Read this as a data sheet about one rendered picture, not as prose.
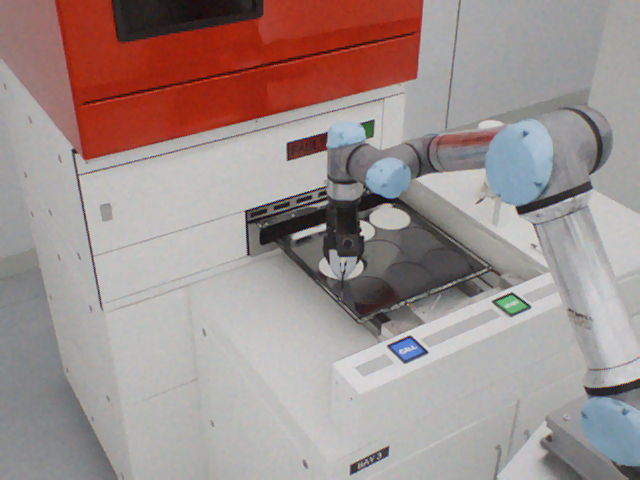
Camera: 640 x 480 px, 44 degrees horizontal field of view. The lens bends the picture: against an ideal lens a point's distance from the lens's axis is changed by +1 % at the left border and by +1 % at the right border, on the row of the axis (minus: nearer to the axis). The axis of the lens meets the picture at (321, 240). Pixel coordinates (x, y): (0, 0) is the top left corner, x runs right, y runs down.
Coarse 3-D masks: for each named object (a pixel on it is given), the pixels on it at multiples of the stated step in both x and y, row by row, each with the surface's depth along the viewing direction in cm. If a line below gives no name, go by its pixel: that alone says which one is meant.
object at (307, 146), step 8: (320, 136) 187; (288, 144) 183; (296, 144) 184; (304, 144) 185; (312, 144) 187; (320, 144) 188; (288, 152) 184; (296, 152) 185; (304, 152) 187; (312, 152) 188
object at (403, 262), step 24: (360, 216) 198; (288, 240) 189; (312, 240) 189; (384, 240) 190; (408, 240) 190; (432, 240) 190; (312, 264) 181; (384, 264) 181; (408, 264) 181; (432, 264) 182; (456, 264) 182; (480, 264) 182; (336, 288) 173; (360, 288) 174; (384, 288) 174; (408, 288) 174; (360, 312) 167
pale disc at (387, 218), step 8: (384, 208) 202; (392, 208) 202; (376, 216) 199; (384, 216) 199; (392, 216) 199; (400, 216) 199; (408, 216) 199; (376, 224) 195; (384, 224) 195; (392, 224) 196; (400, 224) 196; (408, 224) 196
